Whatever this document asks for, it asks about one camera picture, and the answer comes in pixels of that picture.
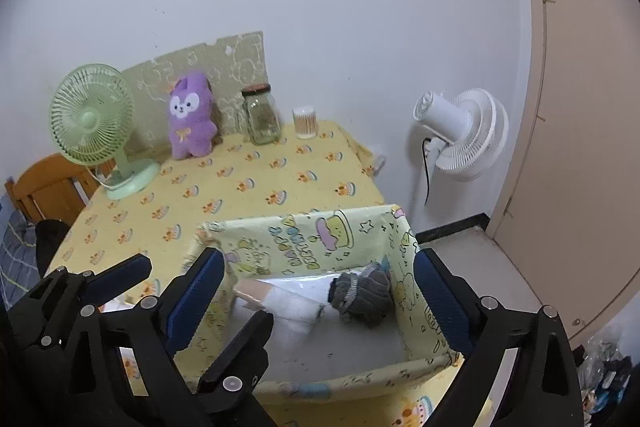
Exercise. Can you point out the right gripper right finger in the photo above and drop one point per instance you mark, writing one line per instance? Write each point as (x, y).
(542, 389)

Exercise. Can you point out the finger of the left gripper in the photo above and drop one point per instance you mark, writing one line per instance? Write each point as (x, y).
(60, 366)
(226, 389)

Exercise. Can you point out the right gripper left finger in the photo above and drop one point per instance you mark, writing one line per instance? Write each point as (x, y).
(192, 301)

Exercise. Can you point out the white beige cloth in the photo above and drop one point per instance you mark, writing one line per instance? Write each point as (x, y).
(300, 299)

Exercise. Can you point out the grey socks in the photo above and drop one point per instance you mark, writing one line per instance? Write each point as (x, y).
(364, 297)

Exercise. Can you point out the blue plaid bedding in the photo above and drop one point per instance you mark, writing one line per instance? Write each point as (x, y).
(19, 272)

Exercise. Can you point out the black garment on chair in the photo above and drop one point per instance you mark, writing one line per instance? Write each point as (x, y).
(50, 234)

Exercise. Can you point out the beige door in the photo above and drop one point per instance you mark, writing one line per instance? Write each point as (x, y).
(568, 213)

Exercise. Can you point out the purple plush bunny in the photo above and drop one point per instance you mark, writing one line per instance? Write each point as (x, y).
(191, 128)

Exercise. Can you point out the green desk fan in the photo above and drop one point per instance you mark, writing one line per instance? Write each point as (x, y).
(91, 121)

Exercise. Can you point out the yellow cake print tablecloth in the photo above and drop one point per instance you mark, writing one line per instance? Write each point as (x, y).
(240, 180)

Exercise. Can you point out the glass jar with lid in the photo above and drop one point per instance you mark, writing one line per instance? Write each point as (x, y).
(261, 114)

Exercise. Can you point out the cotton swab container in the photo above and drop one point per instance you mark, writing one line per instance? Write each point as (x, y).
(305, 122)

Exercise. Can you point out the white standing fan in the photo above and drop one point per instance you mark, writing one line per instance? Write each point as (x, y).
(464, 136)

